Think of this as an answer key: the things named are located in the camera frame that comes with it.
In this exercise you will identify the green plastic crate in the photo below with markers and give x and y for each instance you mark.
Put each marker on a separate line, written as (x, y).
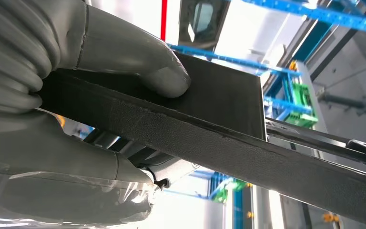
(230, 188)
(301, 107)

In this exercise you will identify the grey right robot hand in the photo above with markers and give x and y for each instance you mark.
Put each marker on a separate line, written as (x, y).
(123, 47)

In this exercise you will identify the blue perforated steel rack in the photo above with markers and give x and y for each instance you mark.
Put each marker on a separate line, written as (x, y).
(328, 15)

